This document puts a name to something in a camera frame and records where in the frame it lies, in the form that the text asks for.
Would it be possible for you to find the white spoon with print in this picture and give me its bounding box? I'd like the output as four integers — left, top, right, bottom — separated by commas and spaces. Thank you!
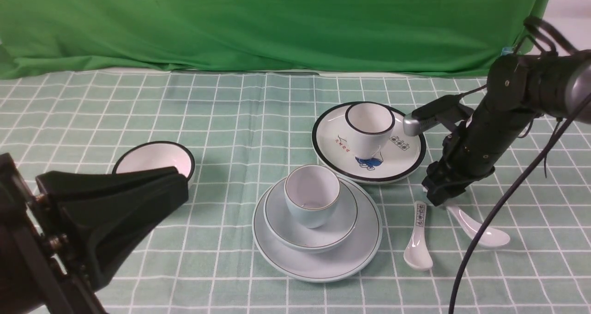
403, 201, 433, 271

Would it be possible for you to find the light blue cup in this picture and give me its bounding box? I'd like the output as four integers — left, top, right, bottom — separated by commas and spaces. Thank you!
283, 164, 341, 229

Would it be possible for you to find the light blue plate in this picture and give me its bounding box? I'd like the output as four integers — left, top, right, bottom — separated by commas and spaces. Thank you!
253, 177, 383, 283

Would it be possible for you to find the green backdrop cloth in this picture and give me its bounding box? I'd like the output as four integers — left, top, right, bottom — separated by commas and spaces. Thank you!
1, 0, 548, 79

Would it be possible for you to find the blue binder clip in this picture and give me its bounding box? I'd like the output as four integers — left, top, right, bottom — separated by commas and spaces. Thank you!
501, 47, 513, 56

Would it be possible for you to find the light blue shallow bowl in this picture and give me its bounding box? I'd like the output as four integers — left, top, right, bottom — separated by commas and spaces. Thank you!
263, 179, 359, 254

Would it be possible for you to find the plain white spoon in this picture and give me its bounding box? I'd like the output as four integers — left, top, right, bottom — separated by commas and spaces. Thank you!
446, 203, 511, 248

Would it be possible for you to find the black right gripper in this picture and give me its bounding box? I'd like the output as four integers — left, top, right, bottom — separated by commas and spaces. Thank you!
422, 54, 538, 206

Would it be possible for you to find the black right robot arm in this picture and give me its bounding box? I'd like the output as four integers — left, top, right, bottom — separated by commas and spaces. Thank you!
422, 50, 590, 206

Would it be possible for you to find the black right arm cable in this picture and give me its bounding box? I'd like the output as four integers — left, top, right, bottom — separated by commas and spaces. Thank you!
448, 16, 591, 314

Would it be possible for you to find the white bowl black rim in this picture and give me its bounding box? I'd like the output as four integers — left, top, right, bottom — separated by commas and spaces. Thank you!
111, 141, 196, 192

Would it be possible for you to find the white plate black rim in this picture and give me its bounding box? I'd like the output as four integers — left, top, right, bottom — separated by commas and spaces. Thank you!
312, 102, 427, 184

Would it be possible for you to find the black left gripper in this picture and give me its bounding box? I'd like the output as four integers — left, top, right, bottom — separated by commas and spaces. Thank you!
1, 153, 188, 314

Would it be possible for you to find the white cup black rim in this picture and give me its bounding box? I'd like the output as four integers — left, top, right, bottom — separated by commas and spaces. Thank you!
344, 102, 396, 160

